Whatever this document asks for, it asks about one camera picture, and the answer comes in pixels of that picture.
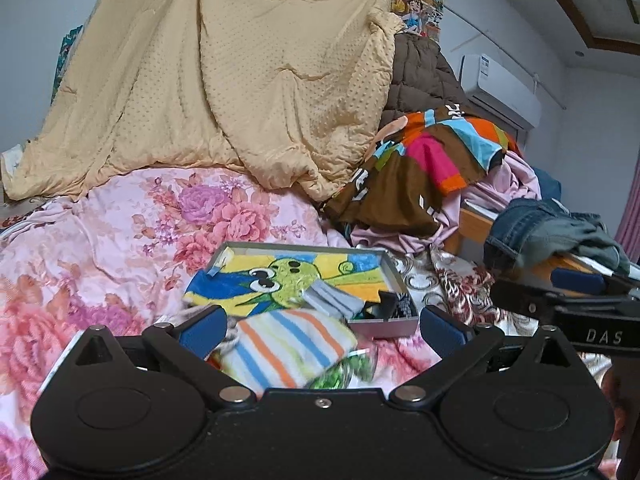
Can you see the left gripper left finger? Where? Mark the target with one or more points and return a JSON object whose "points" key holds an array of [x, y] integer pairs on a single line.
{"points": [[182, 351]]}

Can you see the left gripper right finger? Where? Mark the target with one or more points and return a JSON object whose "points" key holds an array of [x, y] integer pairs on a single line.
{"points": [[460, 347]]}

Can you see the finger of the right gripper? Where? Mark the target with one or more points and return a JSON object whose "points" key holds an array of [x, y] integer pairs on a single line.
{"points": [[594, 284], [531, 300]]}

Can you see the striped pastel towel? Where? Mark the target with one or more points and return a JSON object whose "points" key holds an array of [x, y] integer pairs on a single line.
{"points": [[285, 349]]}

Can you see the grey striped sock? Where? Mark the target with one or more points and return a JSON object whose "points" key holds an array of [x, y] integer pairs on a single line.
{"points": [[332, 301]]}

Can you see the person's right hand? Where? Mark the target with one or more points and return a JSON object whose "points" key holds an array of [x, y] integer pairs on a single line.
{"points": [[610, 387]]}

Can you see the blue denim jeans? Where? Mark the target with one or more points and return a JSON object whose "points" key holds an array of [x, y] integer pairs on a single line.
{"points": [[529, 231]]}

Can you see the cartoon frog towel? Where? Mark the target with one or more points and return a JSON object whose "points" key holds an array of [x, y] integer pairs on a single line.
{"points": [[252, 281]]}

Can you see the black patterned cloth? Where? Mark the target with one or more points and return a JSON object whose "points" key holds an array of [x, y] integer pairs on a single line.
{"points": [[390, 305]]}

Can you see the grey metal tray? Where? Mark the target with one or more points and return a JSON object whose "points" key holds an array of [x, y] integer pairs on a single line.
{"points": [[375, 329]]}

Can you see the pink floral quilt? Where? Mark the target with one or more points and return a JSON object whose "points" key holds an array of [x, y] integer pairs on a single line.
{"points": [[121, 257]]}

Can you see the pale pink sheet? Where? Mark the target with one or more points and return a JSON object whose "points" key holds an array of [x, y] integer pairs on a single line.
{"points": [[513, 179]]}

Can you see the green patterned plastic bag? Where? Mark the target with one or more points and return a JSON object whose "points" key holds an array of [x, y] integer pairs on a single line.
{"points": [[356, 370]]}

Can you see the colorful patchwork brown cloth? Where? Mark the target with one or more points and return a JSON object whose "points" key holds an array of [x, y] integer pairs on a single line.
{"points": [[415, 163]]}

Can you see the brown quilted jacket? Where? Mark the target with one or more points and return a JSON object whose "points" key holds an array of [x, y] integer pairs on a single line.
{"points": [[422, 79]]}

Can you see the beige dotted blanket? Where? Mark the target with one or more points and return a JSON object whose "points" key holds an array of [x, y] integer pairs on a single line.
{"points": [[289, 91]]}

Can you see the wooden bed frame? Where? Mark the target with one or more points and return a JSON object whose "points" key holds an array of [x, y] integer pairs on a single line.
{"points": [[475, 224]]}

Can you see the white wall air conditioner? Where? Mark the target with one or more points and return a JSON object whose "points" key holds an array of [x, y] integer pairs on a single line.
{"points": [[495, 89]]}

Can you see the cartoon wall poster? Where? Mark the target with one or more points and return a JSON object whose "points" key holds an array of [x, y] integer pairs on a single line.
{"points": [[420, 17]]}

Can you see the teal wall hanging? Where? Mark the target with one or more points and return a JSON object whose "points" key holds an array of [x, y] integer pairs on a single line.
{"points": [[66, 49]]}

